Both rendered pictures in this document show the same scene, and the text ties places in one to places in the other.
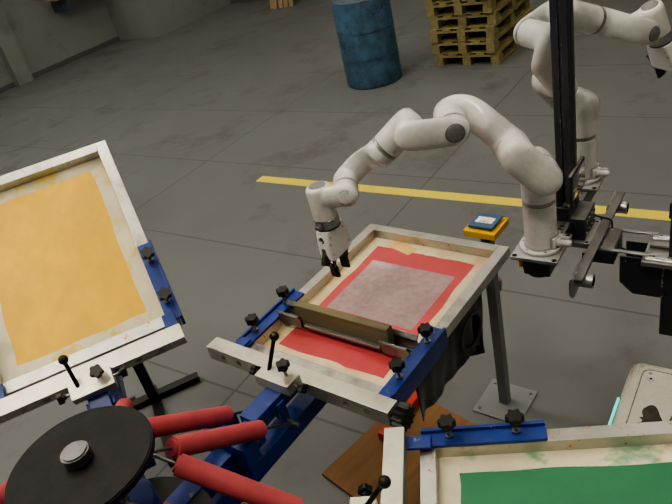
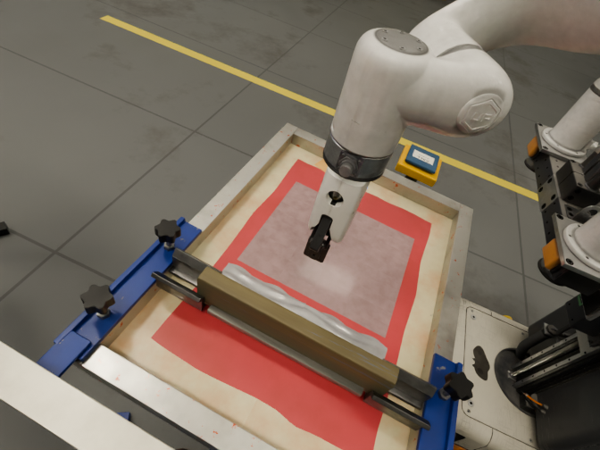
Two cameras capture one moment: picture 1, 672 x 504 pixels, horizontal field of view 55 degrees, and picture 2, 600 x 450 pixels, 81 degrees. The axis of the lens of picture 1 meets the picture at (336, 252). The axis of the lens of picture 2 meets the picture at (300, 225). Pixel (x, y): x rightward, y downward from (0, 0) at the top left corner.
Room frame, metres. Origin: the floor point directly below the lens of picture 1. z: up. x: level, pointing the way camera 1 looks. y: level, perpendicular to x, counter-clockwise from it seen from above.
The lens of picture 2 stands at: (1.42, 0.22, 1.58)
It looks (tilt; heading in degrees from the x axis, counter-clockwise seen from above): 48 degrees down; 327
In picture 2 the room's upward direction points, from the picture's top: 19 degrees clockwise
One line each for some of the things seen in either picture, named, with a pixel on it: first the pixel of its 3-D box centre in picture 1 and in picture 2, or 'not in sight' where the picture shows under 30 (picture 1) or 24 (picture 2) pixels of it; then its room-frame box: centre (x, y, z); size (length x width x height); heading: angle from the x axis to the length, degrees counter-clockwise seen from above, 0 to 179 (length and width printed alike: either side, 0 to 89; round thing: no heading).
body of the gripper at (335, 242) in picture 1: (331, 237); (343, 186); (1.70, 0.00, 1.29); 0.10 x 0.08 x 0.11; 138
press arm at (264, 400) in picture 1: (269, 403); not in sight; (1.37, 0.28, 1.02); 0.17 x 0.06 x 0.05; 137
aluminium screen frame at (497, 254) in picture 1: (379, 299); (326, 264); (1.77, -0.10, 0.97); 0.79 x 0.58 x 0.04; 137
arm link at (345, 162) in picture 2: (325, 221); (357, 150); (1.69, 0.01, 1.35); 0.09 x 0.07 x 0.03; 138
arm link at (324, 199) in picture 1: (333, 199); (418, 101); (1.68, -0.03, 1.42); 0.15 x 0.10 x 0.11; 82
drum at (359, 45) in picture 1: (367, 39); not in sight; (7.18, -0.90, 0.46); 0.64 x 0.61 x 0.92; 48
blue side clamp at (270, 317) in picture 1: (273, 322); (141, 285); (1.79, 0.26, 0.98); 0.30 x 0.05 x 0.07; 137
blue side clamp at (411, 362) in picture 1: (415, 366); (427, 445); (1.41, -0.14, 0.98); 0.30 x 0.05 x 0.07; 137
